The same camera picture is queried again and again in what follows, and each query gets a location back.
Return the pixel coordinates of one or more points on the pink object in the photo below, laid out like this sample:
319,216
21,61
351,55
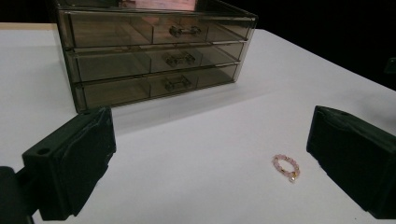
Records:
155,4

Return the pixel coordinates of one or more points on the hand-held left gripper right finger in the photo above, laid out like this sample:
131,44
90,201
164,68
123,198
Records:
355,158

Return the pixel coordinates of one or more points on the smoky clear plastic drawer organizer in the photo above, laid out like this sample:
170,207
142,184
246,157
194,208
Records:
62,31

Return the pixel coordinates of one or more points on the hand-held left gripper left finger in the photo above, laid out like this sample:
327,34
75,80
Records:
71,161

